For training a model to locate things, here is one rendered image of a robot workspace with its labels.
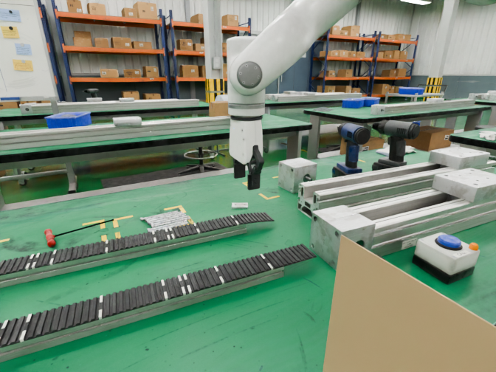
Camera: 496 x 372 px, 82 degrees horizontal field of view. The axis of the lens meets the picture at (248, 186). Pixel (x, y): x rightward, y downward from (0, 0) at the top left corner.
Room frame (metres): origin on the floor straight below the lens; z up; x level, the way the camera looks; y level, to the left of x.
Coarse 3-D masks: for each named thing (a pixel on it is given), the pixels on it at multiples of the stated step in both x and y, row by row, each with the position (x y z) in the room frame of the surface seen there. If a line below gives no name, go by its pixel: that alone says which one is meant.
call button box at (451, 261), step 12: (420, 240) 0.52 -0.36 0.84; (432, 240) 0.52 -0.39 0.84; (420, 252) 0.51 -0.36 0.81; (432, 252) 0.49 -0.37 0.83; (444, 252) 0.47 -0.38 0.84; (456, 252) 0.47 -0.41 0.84; (468, 252) 0.47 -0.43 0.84; (420, 264) 0.50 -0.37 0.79; (432, 264) 0.48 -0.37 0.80; (444, 264) 0.46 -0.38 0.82; (456, 264) 0.45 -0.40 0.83; (468, 264) 0.47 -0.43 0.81; (444, 276) 0.46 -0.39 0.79; (456, 276) 0.46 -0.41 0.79
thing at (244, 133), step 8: (232, 120) 0.68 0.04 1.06; (240, 120) 0.64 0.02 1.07; (248, 120) 0.64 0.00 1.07; (256, 120) 0.64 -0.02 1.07; (232, 128) 0.68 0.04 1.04; (240, 128) 0.64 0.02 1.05; (248, 128) 0.62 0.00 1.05; (256, 128) 0.63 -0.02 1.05; (232, 136) 0.68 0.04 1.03; (240, 136) 0.64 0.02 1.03; (248, 136) 0.62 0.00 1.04; (256, 136) 0.63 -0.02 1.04; (232, 144) 0.68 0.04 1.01; (240, 144) 0.64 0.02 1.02; (248, 144) 0.62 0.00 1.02; (256, 144) 0.63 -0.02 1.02; (232, 152) 0.68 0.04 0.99; (240, 152) 0.64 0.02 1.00; (248, 152) 0.62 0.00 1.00; (240, 160) 0.64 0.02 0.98; (248, 160) 0.62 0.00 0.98
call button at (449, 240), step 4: (440, 236) 0.51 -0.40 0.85; (444, 236) 0.51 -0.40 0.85; (448, 236) 0.51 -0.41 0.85; (452, 236) 0.51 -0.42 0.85; (440, 240) 0.50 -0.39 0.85; (444, 240) 0.49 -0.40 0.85; (448, 240) 0.49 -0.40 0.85; (452, 240) 0.49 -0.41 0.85; (456, 240) 0.49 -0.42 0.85; (444, 244) 0.49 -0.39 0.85; (448, 244) 0.48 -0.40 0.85; (452, 244) 0.48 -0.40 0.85; (456, 244) 0.48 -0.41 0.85; (460, 244) 0.48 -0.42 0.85
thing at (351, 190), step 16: (352, 176) 0.85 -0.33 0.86; (368, 176) 0.86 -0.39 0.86; (384, 176) 0.89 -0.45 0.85; (400, 176) 0.85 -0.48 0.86; (416, 176) 0.85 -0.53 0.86; (432, 176) 0.88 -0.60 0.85; (304, 192) 0.77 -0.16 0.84; (320, 192) 0.72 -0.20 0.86; (336, 192) 0.72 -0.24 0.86; (352, 192) 0.75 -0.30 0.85; (368, 192) 0.77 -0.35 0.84; (384, 192) 0.80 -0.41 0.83; (400, 192) 0.82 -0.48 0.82; (416, 192) 0.86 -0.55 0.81; (304, 208) 0.78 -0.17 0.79; (320, 208) 0.70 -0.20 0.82
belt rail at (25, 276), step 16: (176, 240) 0.58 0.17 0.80; (192, 240) 0.60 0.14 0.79; (208, 240) 0.61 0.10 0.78; (96, 256) 0.51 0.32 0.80; (112, 256) 0.53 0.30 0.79; (128, 256) 0.53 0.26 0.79; (16, 272) 0.45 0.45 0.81; (32, 272) 0.46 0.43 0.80; (48, 272) 0.47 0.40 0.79; (64, 272) 0.48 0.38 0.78
